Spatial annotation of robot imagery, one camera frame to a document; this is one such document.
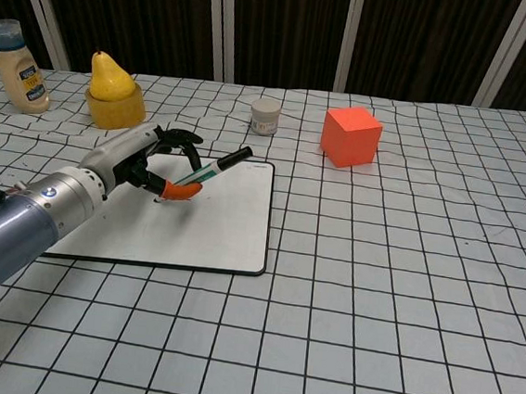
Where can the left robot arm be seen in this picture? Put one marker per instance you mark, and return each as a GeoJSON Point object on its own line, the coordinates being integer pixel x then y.
{"type": "Point", "coordinates": [13, 229]}

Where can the green marker pen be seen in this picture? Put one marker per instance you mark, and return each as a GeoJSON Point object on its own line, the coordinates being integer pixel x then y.
{"type": "Point", "coordinates": [222, 161]}

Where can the orange cube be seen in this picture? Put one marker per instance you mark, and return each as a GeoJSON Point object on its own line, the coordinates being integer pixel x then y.
{"type": "Point", "coordinates": [350, 138]}

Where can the white screen frame post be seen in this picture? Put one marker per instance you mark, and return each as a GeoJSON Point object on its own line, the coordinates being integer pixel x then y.
{"type": "Point", "coordinates": [505, 52]}
{"type": "Point", "coordinates": [43, 13]}
{"type": "Point", "coordinates": [223, 25]}
{"type": "Point", "coordinates": [353, 38]}

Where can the mayonnaise squeeze bottle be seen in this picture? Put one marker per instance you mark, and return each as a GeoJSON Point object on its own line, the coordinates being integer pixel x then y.
{"type": "Point", "coordinates": [24, 83]}

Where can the black grid white tablecloth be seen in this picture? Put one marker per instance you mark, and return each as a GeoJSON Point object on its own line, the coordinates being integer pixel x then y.
{"type": "Point", "coordinates": [375, 287]}

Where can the small white jar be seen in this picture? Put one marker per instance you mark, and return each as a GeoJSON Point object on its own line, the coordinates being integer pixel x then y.
{"type": "Point", "coordinates": [265, 117]}

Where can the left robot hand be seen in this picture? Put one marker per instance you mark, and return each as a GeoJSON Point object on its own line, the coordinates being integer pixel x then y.
{"type": "Point", "coordinates": [123, 151]}

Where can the yellow pear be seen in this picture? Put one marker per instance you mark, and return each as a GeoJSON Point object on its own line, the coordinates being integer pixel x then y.
{"type": "Point", "coordinates": [110, 80]}

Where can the yellow round holder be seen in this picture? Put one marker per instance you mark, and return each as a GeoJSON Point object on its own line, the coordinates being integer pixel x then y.
{"type": "Point", "coordinates": [115, 112]}

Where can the white dry-erase board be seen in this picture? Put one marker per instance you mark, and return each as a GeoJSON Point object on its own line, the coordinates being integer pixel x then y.
{"type": "Point", "coordinates": [222, 230]}

